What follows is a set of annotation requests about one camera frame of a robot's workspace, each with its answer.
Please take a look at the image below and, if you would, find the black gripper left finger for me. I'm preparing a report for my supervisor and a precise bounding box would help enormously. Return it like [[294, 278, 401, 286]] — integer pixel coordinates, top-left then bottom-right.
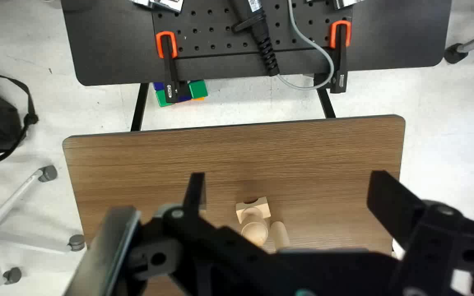
[[179, 171, 207, 222]]

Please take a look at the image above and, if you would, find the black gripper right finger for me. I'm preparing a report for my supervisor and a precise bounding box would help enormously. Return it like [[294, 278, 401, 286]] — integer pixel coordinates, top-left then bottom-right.
[[365, 170, 433, 253]]

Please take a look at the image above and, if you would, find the wooden egg holder with egg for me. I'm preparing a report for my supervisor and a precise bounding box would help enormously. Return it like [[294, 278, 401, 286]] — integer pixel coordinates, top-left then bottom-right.
[[238, 214, 273, 255]]

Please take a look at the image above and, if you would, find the wooden square block with arch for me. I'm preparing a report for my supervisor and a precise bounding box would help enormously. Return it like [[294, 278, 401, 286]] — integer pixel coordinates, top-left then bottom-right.
[[233, 194, 275, 225]]

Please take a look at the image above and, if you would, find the wooden desk with slanted shelf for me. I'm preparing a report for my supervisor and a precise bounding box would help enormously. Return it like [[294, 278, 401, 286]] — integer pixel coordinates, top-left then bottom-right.
[[61, 114, 406, 296]]

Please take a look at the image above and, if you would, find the wooden cylinder peg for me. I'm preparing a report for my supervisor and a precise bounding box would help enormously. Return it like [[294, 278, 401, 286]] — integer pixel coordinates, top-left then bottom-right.
[[268, 219, 291, 253]]

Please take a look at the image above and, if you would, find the green and blue cube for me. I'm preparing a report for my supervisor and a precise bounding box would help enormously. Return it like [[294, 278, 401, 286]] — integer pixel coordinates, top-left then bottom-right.
[[153, 79, 210, 109]]

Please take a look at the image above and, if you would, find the orange and black clamp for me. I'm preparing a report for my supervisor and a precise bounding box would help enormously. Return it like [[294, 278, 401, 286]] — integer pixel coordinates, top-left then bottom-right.
[[316, 18, 355, 96], [153, 30, 191, 104]]

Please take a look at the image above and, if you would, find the black ribbed conduit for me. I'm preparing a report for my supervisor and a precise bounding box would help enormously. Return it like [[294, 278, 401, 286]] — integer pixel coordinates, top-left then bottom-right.
[[230, 0, 281, 77]]

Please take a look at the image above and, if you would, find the black perforated work table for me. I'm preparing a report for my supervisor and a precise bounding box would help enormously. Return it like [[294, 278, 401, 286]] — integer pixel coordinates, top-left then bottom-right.
[[59, 0, 454, 133]]

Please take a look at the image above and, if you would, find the grey cable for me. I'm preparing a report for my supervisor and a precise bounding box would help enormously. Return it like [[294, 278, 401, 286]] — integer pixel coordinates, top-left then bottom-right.
[[276, 0, 337, 92]]

